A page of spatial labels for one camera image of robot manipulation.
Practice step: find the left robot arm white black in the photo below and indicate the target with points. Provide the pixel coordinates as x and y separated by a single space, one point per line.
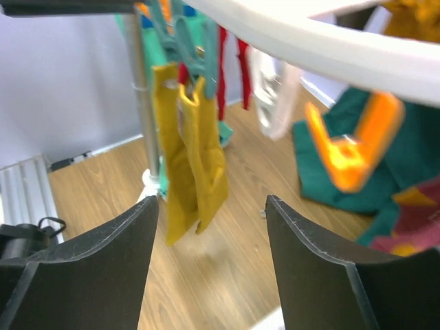
25 239

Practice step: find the white drying rack pole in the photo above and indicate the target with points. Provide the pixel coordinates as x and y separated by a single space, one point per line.
134 42

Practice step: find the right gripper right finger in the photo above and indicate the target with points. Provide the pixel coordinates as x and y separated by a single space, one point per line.
328 282

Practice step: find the mustard yellow hanging socks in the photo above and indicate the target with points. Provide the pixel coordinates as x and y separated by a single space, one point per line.
413 19

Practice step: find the teal clothespin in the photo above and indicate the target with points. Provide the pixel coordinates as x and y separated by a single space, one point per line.
178 44

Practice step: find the white round clip hanger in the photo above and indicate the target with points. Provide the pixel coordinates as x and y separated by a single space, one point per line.
289 30

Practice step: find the white clothespin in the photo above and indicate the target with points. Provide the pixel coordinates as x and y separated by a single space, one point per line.
276 85

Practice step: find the purple striped hanging sock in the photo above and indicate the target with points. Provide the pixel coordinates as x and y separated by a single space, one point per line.
417 224

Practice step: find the green trousers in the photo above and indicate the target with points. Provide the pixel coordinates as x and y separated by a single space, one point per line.
411 159

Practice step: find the orange clothespin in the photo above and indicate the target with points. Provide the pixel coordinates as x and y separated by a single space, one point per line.
351 159

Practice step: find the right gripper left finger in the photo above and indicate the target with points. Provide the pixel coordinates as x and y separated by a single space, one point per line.
93 281

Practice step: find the red hanging garment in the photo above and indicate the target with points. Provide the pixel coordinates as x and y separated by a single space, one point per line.
236 73

